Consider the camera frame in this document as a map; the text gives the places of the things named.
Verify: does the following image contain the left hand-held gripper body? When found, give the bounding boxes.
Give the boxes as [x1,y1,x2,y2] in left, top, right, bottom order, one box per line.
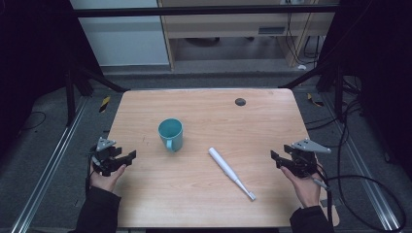
[91,137,126,178]

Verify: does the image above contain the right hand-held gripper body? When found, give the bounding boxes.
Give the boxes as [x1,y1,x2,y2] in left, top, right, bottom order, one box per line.
[284,138,332,179]

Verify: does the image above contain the person's left hand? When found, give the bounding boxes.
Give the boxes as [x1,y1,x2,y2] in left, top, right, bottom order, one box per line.
[88,162,127,194]

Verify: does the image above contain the person's right hand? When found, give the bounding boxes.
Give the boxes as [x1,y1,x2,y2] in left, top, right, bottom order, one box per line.
[280,165,326,209]

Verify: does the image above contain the yellow black tape strip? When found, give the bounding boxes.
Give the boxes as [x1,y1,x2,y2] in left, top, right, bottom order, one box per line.
[306,92,326,108]
[98,95,112,114]

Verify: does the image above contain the teal cup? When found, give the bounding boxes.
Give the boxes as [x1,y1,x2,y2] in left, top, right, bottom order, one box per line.
[157,117,185,153]

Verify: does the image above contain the white electric toothbrush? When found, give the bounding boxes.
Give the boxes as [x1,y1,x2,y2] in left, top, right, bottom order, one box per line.
[207,147,258,202]

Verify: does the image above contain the black metal stand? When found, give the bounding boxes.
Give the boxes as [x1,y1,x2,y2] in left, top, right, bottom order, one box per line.
[277,61,346,123]
[63,62,131,128]

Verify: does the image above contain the white cabinet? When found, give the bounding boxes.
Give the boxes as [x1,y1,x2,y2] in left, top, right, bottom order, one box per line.
[69,0,170,68]

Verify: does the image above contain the black curtain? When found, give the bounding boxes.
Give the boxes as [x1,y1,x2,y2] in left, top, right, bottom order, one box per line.
[315,0,412,183]
[0,0,105,163]

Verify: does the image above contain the wooden cabinet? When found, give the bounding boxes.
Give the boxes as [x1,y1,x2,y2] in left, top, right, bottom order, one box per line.
[157,0,340,72]

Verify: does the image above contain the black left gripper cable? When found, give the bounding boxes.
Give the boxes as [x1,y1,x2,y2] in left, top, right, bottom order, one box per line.
[85,150,95,193]

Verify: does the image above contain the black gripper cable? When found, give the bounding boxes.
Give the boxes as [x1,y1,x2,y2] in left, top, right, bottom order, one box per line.
[85,150,95,193]
[311,129,408,233]

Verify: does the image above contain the aluminium floor rail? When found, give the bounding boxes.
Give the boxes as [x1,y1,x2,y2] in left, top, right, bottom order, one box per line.
[322,91,403,231]
[10,96,89,233]

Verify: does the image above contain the black floor cable bundle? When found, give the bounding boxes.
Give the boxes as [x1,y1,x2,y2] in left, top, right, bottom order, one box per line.
[303,76,365,132]

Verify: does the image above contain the black floor cable loop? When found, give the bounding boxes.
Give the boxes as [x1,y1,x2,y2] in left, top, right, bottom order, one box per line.
[18,111,48,132]

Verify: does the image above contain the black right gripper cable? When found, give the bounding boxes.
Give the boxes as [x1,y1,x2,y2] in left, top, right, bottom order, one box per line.
[311,129,408,233]

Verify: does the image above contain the black hanging cables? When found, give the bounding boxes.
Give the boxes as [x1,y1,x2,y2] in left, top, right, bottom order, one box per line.
[285,12,323,67]

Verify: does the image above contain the black horizontal frame bar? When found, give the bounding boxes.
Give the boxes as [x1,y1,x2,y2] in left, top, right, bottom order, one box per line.
[71,4,340,18]

